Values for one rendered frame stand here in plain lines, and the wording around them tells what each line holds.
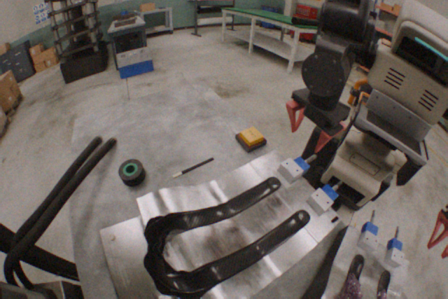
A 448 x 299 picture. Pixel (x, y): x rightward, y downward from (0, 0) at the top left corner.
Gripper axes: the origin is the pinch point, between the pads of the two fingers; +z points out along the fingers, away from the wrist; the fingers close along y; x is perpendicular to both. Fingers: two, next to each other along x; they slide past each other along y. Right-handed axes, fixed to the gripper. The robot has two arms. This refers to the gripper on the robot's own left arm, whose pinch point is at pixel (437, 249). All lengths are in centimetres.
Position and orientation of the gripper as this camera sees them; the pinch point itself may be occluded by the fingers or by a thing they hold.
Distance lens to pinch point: 53.9
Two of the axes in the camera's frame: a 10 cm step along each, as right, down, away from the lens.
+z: -3.3, 8.8, 3.5
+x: 5.9, -1.0, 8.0
